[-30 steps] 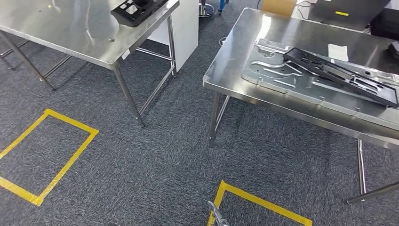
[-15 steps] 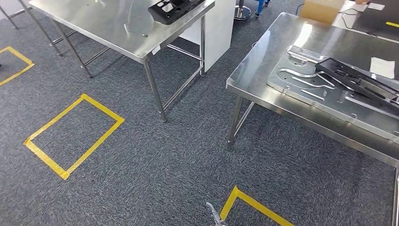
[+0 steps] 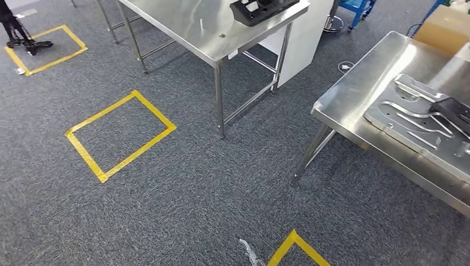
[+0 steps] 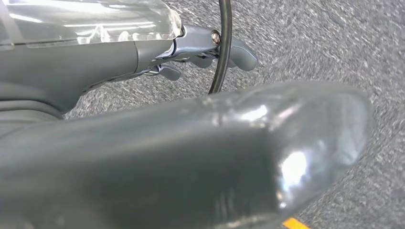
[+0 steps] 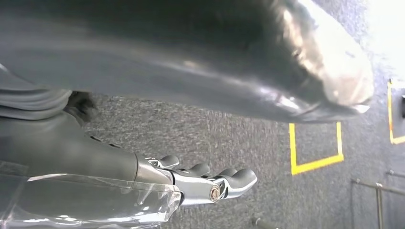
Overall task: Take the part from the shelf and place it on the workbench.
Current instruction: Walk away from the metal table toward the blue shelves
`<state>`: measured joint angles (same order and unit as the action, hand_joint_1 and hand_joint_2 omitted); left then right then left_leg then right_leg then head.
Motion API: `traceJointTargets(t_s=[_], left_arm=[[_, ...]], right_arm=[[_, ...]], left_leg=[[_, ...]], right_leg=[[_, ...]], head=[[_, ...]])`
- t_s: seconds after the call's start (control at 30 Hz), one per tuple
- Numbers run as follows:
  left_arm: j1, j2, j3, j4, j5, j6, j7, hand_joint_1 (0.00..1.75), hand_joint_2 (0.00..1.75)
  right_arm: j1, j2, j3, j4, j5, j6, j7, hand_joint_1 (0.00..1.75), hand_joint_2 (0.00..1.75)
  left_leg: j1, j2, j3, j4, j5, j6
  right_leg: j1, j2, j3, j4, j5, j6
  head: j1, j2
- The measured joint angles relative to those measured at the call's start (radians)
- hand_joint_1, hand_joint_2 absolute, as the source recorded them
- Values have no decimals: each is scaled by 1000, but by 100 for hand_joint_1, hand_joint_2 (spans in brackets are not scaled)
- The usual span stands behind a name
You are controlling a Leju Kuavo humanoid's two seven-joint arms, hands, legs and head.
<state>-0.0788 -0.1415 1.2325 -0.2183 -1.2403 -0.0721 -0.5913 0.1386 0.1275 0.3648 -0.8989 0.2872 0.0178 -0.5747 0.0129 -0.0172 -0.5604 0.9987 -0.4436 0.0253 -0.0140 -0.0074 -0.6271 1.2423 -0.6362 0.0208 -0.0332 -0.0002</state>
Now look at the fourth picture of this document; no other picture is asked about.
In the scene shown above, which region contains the yellow floor tape line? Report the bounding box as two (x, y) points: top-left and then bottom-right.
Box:
(282, 217), (311, 229)

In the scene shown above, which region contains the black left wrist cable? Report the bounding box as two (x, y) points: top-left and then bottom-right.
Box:
(208, 0), (233, 95)

